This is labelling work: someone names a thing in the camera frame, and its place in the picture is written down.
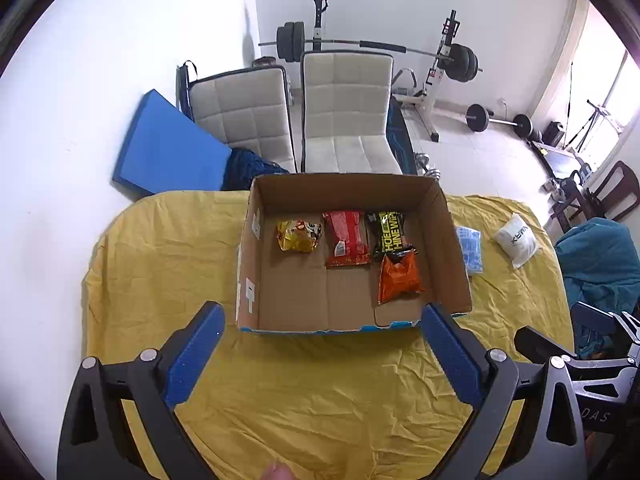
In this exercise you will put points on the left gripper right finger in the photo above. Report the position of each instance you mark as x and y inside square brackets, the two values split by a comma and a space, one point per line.
[547, 442]

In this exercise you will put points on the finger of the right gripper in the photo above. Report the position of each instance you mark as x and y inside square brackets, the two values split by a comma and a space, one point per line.
[535, 346]
[592, 318]

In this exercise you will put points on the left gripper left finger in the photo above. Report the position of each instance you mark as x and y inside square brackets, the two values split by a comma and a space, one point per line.
[96, 441]

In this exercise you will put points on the white pillow pouch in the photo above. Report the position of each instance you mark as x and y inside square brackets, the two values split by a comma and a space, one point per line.
[517, 240]

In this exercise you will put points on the light blue tissue pack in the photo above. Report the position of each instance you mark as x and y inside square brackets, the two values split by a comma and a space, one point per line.
[470, 241]

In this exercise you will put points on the orange snack packet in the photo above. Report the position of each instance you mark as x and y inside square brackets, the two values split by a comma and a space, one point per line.
[399, 276]

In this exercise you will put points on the yellow snack packet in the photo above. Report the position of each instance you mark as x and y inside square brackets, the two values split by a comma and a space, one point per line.
[298, 236]

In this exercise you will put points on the operator thumb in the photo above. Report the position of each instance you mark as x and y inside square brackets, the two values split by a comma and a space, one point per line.
[278, 471]

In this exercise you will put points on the teal blanket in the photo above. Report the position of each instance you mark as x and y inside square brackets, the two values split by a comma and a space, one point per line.
[600, 266]

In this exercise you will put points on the dark wooden chair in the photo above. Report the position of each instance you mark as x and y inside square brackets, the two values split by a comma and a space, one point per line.
[575, 199]

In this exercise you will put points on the black yellow wipes packet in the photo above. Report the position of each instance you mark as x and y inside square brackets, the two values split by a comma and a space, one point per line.
[389, 230]

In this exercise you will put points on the yellow table cloth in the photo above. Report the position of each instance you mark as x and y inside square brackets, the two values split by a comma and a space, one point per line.
[352, 406]

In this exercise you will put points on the red snack packet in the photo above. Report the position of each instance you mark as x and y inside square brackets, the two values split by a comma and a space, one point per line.
[350, 238]

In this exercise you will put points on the small barbell on floor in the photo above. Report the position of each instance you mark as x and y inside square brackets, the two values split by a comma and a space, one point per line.
[478, 119]

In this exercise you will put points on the brown cardboard box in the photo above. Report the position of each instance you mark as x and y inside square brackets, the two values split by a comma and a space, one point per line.
[296, 293]

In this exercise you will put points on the black blue bench pad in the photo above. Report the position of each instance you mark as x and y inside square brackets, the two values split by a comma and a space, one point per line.
[398, 138]

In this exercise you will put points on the white weight bench rack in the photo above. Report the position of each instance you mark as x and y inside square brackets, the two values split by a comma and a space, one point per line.
[422, 99]

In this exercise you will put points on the large barbell on rack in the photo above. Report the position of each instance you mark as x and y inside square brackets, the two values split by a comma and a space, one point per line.
[458, 62]

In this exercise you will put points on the blue foam mat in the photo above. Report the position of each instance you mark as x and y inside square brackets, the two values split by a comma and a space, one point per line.
[165, 151]

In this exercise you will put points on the dark blue knitted cloth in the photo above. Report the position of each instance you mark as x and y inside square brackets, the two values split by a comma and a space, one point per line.
[244, 166]

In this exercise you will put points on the right white padded chair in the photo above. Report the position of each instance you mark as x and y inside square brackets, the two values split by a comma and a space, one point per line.
[346, 98]

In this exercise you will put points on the white padded chair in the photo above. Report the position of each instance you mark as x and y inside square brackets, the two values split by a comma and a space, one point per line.
[246, 108]
[346, 98]

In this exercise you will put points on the left white padded chair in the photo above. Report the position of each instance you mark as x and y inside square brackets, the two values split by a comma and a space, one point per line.
[246, 108]

